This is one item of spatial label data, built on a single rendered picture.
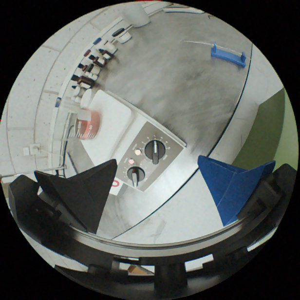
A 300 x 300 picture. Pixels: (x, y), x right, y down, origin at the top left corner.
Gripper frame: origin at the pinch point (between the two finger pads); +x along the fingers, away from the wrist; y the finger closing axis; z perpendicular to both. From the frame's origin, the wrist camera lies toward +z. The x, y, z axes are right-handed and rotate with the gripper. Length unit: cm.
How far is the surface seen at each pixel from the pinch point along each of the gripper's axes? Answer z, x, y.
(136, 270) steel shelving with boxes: -226, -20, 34
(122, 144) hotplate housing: 0.3, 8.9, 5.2
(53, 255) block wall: -173, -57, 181
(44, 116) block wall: 15, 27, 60
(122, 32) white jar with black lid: 47, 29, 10
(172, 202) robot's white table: -13.3, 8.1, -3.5
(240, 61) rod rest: 21.7, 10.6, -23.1
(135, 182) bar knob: -5.6, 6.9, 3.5
